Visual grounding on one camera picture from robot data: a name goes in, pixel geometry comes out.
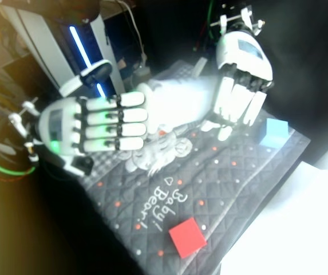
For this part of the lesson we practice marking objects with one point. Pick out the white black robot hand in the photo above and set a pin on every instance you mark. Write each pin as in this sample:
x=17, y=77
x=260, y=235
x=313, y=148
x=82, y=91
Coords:
x=238, y=57
x=63, y=126

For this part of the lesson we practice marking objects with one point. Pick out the blue block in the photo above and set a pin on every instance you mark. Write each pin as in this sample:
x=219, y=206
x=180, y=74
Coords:
x=274, y=133

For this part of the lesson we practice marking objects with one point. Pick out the white robot body column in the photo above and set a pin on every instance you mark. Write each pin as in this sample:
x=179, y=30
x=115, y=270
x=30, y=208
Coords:
x=37, y=37

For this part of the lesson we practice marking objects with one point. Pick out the grey quilt with bear print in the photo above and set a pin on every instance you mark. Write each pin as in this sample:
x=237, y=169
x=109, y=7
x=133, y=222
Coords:
x=223, y=183

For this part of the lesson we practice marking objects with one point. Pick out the red block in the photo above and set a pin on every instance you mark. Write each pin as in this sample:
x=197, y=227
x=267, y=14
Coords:
x=186, y=237

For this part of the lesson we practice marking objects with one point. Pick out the wrist camera on white bracket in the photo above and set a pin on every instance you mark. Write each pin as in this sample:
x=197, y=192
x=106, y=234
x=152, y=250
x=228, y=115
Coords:
x=80, y=166

